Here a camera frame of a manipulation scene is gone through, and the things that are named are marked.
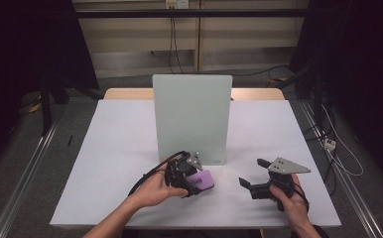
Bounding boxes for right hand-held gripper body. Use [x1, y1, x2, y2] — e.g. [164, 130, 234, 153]
[250, 156, 313, 212]

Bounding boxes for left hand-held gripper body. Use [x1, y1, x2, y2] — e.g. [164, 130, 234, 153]
[164, 151, 204, 198]

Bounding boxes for purple whiteboard eraser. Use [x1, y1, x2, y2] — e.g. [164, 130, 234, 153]
[186, 169, 215, 192]

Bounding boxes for person's right hand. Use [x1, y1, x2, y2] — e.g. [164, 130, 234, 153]
[269, 174, 311, 232]

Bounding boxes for person's left hand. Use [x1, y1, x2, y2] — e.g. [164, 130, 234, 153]
[130, 168, 190, 210]

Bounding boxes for upright glass whiteboard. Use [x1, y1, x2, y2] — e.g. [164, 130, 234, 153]
[152, 73, 234, 167]

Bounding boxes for white power strip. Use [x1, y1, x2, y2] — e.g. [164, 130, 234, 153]
[322, 137, 337, 152]

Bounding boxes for white table cover sheet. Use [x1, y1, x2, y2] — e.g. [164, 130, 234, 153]
[49, 99, 342, 230]

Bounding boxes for wooden table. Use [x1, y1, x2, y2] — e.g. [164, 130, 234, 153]
[103, 87, 286, 101]

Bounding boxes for black curtain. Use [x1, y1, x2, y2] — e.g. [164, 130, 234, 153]
[288, 0, 383, 192]
[0, 0, 100, 179]

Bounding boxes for black metal stand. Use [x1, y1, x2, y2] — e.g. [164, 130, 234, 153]
[39, 73, 70, 137]

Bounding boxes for black horizontal bar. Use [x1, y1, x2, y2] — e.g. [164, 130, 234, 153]
[74, 8, 311, 19]

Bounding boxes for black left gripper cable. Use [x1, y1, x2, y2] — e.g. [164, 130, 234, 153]
[127, 150, 192, 197]

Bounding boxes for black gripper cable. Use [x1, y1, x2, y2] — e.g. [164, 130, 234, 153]
[292, 182, 311, 213]
[127, 150, 192, 197]

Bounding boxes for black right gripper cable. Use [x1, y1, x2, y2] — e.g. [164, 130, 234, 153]
[292, 182, 311, 213]

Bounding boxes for aluminium floor rail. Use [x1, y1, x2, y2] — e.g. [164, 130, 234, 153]
[0, 120, 60, 238]
[298, 98, 383, 238]

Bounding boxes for white cable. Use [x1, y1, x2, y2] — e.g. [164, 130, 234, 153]
[320, 104, 365, 178]

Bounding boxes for black hanging cables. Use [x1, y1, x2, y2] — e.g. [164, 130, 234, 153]
[168, 16, 186, 75]

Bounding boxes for wooden vertical post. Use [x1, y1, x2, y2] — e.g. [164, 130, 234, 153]
[194, 0, 203, 72]

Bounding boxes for white wall socket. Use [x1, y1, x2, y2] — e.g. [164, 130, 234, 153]
[165, 0, 191, 10]

